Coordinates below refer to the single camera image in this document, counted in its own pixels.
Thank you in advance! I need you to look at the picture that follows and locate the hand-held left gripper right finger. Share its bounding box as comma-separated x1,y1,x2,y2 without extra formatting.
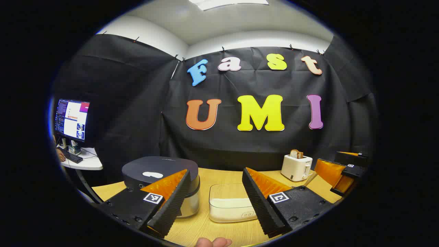
242,167,335,238

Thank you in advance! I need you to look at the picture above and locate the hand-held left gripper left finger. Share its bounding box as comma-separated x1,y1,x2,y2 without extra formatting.
98,169,191,239

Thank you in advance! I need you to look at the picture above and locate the white toaster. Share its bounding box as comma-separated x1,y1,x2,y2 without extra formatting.
281,154,313,182

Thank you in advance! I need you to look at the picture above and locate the black and silver rice cooker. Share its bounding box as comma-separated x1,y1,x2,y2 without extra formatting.
122,156,200,219

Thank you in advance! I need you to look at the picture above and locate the black backdrop cloth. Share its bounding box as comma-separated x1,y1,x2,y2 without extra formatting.
51,34,379,186

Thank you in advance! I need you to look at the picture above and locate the white side table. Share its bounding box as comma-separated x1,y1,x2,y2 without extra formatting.
57,144,103,203

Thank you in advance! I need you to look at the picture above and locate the computer monitor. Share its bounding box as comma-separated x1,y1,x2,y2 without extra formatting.
54,99,91,143

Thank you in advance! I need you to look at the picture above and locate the black keyboard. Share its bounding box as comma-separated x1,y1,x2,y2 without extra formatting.
58,147,84,164

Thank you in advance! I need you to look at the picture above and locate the clear container of rice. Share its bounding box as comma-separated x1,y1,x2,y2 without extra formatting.
209,184,258,223

